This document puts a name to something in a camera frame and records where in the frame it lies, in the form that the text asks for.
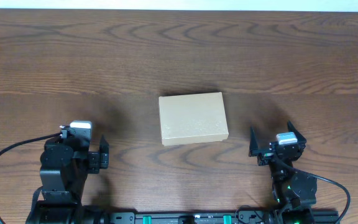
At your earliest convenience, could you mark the black mounting rail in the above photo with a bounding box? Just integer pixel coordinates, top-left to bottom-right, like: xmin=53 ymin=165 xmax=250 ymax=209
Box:
xmin=99 ymin=208 xmax=339 ymax=224

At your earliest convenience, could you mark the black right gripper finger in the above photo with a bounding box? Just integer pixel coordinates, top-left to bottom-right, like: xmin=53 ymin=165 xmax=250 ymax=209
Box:
xmin=287 ymin=121 xmax=306 ymax=145
xmin=249 ymin=127 xmax=259 ymax=156

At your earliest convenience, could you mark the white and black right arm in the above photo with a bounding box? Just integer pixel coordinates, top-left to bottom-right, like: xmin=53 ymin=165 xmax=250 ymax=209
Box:
xmin=249 ymin=122 xmax=317 ymax=224

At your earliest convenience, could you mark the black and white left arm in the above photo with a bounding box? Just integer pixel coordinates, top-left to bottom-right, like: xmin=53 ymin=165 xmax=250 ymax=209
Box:
xmin=26 ymin=126 xmax=110 ymax=224

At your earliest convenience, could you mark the cardboard box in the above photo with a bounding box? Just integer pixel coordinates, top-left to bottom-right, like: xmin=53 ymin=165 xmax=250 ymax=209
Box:
xmin=158 ymin=92 xmax=229 ymax=146

